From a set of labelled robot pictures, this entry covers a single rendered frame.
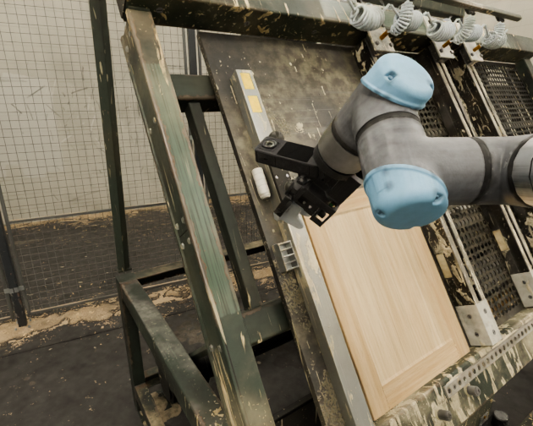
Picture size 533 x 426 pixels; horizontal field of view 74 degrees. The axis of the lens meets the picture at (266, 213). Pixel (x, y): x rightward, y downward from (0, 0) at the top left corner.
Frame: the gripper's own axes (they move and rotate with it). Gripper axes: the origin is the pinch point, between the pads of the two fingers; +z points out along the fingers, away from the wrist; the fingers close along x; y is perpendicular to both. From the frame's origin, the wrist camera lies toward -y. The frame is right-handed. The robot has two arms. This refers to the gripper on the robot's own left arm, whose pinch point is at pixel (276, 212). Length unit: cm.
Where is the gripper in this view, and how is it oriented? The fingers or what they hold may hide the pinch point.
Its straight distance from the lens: 67.9
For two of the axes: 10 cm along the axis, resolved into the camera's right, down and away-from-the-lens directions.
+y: 7.9, 6.1, -0.2
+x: 5.0, -6.3, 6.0
